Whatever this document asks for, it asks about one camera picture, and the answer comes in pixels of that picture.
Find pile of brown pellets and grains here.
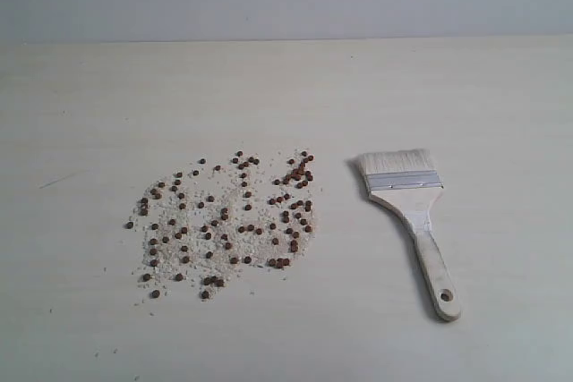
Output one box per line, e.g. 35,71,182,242
92,147,321,356

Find wooden paint brush white bristles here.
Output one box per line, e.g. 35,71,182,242
354,149,462,322

